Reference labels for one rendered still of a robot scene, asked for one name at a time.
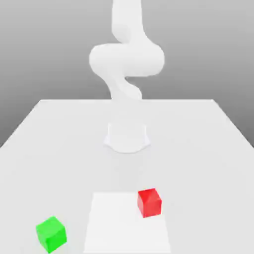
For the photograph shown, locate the small green cube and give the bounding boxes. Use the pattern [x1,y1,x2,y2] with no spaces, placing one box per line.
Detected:
[35,215,67,254]

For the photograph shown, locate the small red cube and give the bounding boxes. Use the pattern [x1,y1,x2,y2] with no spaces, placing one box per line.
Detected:
[137,188,162,219]

